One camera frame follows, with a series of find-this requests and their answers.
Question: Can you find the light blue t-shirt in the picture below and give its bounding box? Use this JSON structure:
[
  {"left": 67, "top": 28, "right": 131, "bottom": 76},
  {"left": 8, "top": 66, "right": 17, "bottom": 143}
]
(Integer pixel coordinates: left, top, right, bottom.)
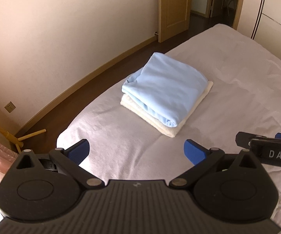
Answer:
[{"left": 121, "top": 52, "right": 209, "bottom": 128}]

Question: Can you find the wooden stand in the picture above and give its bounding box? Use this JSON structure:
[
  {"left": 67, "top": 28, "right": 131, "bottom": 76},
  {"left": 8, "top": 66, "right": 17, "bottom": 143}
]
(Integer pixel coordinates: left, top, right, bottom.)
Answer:
[{"left": 0, "top": 114, "right": 47, "bottom": 154}]

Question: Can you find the white folded towel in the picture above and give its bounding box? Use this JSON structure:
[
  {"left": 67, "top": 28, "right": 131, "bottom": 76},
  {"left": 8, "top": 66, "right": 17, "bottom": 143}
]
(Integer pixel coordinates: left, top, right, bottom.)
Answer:
[{"left": 120, "top": 80, "right": 214, "bottom": 138}]

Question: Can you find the white bed sheet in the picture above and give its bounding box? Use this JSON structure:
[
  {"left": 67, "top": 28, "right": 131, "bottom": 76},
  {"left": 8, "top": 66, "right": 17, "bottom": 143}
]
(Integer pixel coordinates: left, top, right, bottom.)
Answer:
[{"left": 56, "top": 23, "right": 281, "bottom": 222}]

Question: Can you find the brown wooden door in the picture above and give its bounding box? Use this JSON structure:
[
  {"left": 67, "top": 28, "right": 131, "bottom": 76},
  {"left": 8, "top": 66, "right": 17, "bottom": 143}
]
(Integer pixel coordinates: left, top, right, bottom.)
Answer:
[{"left": 158, "top": 0, "right": 192, "bottom": 43}]

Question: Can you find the brass wall socket plate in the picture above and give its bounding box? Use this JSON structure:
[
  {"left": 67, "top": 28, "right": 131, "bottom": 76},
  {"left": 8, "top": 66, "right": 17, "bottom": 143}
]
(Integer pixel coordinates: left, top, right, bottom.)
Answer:
[{"left": 4, "top": 101, "right": 16, "bottom": 113}]

